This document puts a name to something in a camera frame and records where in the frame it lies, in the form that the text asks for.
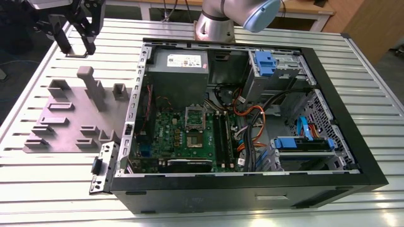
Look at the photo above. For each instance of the black PC case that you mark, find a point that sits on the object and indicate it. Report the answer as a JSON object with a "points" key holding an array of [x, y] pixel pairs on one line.
{"points": [[220, 196]]}

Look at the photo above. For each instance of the grey parts rack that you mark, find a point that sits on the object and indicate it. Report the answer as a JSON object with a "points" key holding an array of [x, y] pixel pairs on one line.
{"points": [[72, 113]]}

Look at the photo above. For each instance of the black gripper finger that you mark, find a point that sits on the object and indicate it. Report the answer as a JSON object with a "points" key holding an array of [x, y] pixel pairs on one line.
{"points": [[60, 28], [94, 19]]}

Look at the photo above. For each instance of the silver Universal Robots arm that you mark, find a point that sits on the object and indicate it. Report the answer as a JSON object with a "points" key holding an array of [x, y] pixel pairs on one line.
{"points": [[214, 26]]}

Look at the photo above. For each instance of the silver CPU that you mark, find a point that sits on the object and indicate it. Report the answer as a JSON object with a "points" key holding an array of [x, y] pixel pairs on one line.
{"points": [[74, 55]]}

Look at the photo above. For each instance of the black RAM slot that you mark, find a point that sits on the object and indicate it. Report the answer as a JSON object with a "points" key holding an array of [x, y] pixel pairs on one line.
{"points": [[228, 139], [218, 139]]}

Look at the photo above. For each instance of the green motherboard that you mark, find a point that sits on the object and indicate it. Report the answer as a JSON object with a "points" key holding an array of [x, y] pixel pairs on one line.
{"points": [[166, 132]]}

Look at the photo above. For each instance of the metal slot bracket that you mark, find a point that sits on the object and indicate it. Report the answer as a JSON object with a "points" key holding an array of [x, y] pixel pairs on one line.
{"points": [[105, 151]]}

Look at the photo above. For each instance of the black graphics card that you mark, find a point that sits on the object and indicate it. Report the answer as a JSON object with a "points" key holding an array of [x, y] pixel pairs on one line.
{"points": [[189, 165]]}

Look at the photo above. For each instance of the silver disk bay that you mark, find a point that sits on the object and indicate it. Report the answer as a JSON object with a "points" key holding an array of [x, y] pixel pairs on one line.
{"points": [[305, 153]]}

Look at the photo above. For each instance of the blue drive latch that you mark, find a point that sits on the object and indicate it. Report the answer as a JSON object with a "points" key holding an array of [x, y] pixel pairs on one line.
{"points": [[264, 62]]}

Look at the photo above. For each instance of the wooden desk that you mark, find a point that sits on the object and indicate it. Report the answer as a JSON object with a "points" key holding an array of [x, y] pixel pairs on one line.
{"points": [[302, 7]]}

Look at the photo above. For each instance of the silver drive cage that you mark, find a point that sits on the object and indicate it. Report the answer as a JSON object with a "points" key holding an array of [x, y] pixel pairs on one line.
{"points": [[261, 82]]}

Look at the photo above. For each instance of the hard disk in blue carrier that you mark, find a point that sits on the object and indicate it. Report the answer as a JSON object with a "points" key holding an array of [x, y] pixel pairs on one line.
{"points": [[286, 143]]}

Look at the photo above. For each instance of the wooden cabinet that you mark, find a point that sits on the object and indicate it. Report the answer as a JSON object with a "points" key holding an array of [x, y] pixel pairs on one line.
{"points": [[372, 23]]}

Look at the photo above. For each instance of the grey power supply unit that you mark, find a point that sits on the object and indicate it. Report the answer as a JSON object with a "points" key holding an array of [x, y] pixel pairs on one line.
{"points": [[176, 82]]}

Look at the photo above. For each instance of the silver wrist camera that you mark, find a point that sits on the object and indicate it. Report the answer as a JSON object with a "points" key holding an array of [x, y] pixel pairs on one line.
{"points": [[50, 3]]}

